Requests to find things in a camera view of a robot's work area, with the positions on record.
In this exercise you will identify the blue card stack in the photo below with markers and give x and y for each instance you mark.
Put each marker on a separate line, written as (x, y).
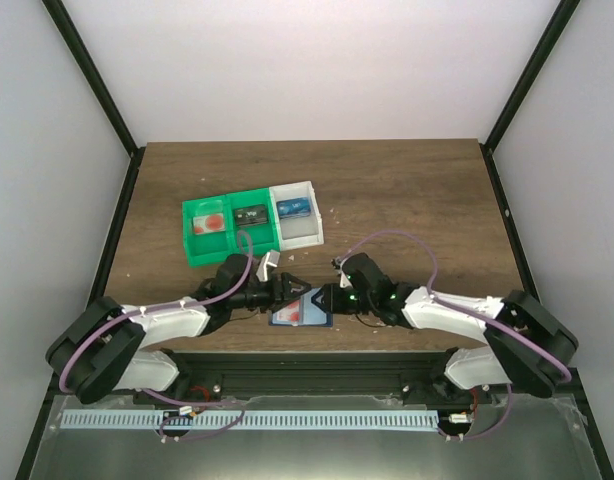
(293, 208)

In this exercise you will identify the red card in sleeve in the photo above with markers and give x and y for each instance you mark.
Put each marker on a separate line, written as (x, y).
(286, 319)

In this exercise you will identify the right black frame post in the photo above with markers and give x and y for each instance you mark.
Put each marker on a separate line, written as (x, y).
(551, 34)

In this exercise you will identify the left black frame post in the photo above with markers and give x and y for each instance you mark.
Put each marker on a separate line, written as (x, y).
(80, 53)

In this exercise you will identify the blue card holder wallet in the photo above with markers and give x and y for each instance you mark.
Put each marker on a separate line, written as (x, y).
(311, 316)

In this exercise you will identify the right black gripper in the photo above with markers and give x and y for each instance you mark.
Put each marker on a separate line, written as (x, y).
(330, 303)

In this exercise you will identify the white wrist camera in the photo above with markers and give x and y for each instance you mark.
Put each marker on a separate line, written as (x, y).
(343, 279)
(267, 264)

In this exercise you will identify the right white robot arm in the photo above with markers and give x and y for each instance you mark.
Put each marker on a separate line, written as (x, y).
(522, 344)

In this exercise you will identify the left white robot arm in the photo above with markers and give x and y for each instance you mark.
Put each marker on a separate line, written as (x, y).
(112, 347)

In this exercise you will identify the black card stack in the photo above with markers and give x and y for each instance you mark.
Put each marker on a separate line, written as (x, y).
(249, 216)

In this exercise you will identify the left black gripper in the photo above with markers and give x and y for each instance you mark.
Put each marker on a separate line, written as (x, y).
(277, 297)

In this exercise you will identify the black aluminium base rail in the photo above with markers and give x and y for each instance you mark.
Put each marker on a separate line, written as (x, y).
(214, 376)

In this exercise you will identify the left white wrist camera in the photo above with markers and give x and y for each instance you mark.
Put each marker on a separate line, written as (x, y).
(267, 264)

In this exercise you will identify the red white card stack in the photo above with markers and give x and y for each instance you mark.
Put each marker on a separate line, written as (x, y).
(208, 224)

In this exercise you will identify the green bin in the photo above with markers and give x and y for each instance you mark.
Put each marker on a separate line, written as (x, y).
(263, 237)
(205, 249)

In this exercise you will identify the light blue slotted cable duct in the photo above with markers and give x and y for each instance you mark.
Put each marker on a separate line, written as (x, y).
(257, 420)

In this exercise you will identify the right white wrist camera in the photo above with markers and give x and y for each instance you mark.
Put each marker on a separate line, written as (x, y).
(343, 279)

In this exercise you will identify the white translucent bin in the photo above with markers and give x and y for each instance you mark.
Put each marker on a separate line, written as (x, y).
(297, 233)

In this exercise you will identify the black frame post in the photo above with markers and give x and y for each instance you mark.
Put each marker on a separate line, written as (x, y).
(80, 53)
(551, 34)

